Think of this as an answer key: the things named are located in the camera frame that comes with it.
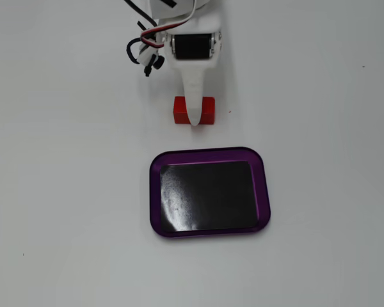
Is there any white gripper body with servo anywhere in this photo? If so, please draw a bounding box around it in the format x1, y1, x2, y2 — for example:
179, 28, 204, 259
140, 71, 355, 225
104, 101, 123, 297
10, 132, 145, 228
159, 12, 224, 70

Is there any white fixed gripper finger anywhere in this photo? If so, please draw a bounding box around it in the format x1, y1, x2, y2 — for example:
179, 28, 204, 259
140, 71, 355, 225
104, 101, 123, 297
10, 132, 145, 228
178, 66, 207, 127

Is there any red rectangular block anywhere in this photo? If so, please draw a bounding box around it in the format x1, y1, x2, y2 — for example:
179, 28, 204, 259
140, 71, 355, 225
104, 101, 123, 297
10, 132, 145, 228
173, 95, 216, 125

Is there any purple tray with black mat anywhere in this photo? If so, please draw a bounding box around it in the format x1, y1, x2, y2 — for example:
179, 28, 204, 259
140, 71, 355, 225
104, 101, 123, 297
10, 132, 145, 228
149, 146, 272, 240

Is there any red white black servo cable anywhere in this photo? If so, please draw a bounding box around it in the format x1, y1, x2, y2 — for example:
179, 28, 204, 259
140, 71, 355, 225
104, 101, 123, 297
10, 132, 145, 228
140, 0, 198, 49

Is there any small black camera white mount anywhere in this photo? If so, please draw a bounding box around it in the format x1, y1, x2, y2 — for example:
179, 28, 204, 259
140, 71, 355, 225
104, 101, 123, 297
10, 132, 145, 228
137, 43, 166, 78

